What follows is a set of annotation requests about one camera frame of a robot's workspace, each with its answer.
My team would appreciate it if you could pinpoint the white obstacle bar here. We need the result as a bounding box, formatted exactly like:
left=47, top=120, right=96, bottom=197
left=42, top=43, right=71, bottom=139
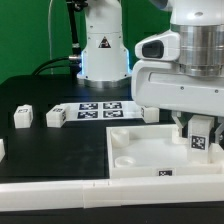
left=0, top=139, right=5, bottom=162
left=0, top=174, right=224, bottom=212

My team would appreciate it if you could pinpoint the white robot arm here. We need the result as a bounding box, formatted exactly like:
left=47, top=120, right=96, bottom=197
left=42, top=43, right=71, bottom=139
left=67, top=0, right=224, bottom=142

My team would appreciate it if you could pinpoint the white sheet with fiducial markers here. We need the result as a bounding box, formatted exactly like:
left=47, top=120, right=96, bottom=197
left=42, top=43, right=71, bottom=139
left=62, top=101, right=141, bottom=121

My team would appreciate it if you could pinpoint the white left obstacle bar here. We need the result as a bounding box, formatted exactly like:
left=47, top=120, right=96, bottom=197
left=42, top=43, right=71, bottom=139
left=0, top=139, right=5, bottom=162

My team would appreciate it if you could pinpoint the black cable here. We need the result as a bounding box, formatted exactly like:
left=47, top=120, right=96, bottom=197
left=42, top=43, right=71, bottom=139
left=32, top=55, right=83, bottom=77

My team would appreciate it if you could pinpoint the white front obstacle bar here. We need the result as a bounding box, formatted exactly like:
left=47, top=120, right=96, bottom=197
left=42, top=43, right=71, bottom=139
left=0, top=174, right=224, bottom=212

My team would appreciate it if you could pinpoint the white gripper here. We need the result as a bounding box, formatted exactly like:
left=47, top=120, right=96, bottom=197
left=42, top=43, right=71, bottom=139
left=131, top=60, right=224, bottom=144

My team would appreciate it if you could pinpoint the white square tabletop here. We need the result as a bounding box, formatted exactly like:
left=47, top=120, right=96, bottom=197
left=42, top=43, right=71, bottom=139
left=106, top=125, right=224, bottom=179

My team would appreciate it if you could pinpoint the grey thin cable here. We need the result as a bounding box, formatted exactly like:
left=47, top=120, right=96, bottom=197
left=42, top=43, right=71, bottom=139
left=47, top=0, right=55, bottom=75

